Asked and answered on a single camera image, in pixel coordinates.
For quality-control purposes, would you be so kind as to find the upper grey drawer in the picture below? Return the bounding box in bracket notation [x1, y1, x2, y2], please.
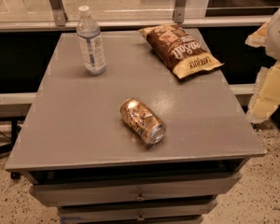
[30, 172, 241, 206]

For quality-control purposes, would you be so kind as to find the grey drawer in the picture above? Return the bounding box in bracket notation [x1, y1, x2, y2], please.
[30, 172, 241, 206]
[59, 200, 217, 224]

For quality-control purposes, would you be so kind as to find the brown chip bag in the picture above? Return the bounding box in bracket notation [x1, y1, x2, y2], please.
[139, 23, 222, 79]

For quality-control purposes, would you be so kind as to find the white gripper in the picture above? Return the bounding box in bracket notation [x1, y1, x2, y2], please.
[245, 8, 280, 123]

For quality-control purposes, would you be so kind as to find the clear plastic water bottle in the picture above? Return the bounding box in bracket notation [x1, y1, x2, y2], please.
[77, 6, 105, 76]

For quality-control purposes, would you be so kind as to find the metal glass railing frame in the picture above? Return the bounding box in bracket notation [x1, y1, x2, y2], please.
[0, 0, 280, 32]

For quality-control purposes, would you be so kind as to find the orange soda can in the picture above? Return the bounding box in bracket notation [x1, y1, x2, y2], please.
[119, 98, 166, 145]

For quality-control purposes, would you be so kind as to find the lower grey drawer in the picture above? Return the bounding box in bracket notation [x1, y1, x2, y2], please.
[59, 200, 217, 224]

